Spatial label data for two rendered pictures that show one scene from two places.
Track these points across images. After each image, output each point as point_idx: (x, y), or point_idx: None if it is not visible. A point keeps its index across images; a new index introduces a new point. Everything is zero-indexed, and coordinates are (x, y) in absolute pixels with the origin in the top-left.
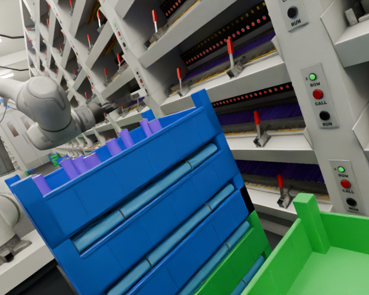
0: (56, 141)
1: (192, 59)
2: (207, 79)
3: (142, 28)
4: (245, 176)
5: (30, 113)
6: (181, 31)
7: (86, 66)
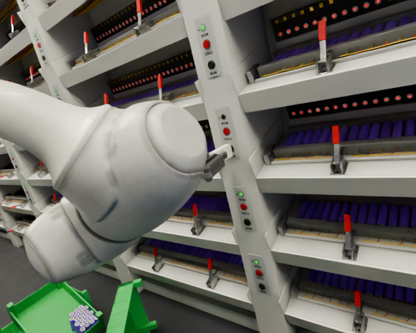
0: (107, 260)
1: (310, 111)
2: (389, 152)
3: (244, 46)
4: (399, 306)
5: (111, 206)
6: None
7: (60, 82)
